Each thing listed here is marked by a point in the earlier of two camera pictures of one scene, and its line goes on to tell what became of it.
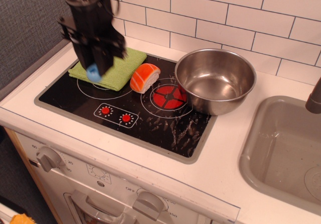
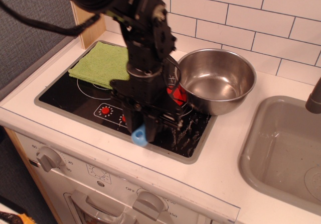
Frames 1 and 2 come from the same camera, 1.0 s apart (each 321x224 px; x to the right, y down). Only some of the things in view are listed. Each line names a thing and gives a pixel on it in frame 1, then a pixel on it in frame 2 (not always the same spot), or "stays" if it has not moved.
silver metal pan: (217, 82) stays
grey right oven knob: (150, 204) stays
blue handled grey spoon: (93, 73) → (140, 137)
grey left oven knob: (48, 158) stays
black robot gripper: (91, 23) → (145, 95)
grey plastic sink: (280, 150) stays
